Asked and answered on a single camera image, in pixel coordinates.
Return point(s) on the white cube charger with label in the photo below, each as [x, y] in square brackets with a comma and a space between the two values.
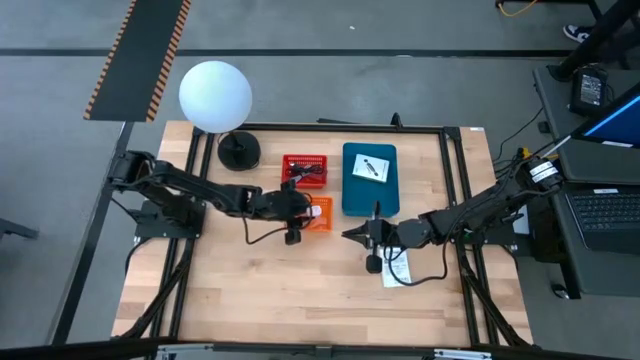
[316, 211]

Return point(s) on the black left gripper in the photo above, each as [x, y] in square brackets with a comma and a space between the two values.
[282, 205]

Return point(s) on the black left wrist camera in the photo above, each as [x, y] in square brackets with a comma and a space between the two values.
[293, 237]

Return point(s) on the person's shoe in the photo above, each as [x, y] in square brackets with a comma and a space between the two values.
[575, 33]

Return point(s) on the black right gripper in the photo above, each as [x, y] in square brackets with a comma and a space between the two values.
[382, 234]

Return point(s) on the black stand leg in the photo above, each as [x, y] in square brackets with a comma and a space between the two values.
[595, 35]

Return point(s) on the grey side desk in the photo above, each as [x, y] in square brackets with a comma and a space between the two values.
[590, 270]

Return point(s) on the tilted computer monitor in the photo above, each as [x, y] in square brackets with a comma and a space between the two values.
[620, 122]

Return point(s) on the black table frame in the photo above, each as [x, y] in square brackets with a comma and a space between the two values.
[350, 128]

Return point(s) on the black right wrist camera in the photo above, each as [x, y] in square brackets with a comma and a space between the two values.
[374, 264]

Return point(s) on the black laptop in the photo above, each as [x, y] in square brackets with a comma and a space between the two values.
[605, 215]

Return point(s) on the white globe table lamp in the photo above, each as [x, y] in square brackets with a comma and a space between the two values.
[215, 95]

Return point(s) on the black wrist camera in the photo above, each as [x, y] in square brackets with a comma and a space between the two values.
[374, 264]
[293, 237]

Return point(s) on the orange plastic basket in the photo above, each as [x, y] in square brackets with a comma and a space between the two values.
[326, 220]

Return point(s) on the white flat package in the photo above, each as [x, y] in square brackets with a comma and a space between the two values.
[400, 270]

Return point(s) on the black yellow striped floor mat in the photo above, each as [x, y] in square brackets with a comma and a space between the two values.
[135, 55]

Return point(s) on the red plastic basket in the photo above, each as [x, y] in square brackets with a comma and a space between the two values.
[322, 184]

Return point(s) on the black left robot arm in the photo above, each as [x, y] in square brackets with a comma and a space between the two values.
[200, 187]

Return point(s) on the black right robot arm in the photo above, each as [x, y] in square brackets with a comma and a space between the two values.
[475, 210]

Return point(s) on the blue plastic bin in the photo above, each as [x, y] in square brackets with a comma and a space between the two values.
[367, 197]

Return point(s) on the black power adapter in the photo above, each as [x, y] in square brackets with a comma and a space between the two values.
[590, 90]

